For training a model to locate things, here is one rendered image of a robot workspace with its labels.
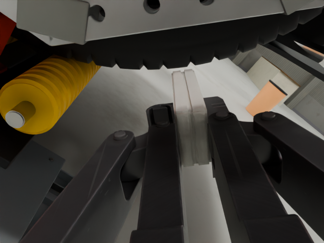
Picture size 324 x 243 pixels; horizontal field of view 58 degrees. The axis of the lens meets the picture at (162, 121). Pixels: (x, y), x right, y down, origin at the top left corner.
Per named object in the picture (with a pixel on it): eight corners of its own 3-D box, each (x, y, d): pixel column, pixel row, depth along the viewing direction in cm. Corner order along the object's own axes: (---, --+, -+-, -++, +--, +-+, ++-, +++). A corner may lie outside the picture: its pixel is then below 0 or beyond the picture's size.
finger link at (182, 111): (196, 167, 14) (181, 168, 14) (186, 111, 21) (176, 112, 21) (190, 110, 13) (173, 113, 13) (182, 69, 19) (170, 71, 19)
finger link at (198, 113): (190, 110, 13) (207, 108, 13) (182, 69, 19) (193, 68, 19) (196, 167, 14) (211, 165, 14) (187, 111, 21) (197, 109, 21)
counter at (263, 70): (261, 85, 1176) (277, 68, 1145) (279, 107, 939) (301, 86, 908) (246, 73, 1161) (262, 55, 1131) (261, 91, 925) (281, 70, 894)
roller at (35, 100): (97, 72, 54) (114, 47, 52) (29, 159, 27) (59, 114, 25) (70, 53, 53) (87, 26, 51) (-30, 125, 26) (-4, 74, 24)
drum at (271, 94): (258, 116, 484) (283, 90, 464) (263, 125, 451) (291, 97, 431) (241, 103, 477) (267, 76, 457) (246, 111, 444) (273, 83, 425)
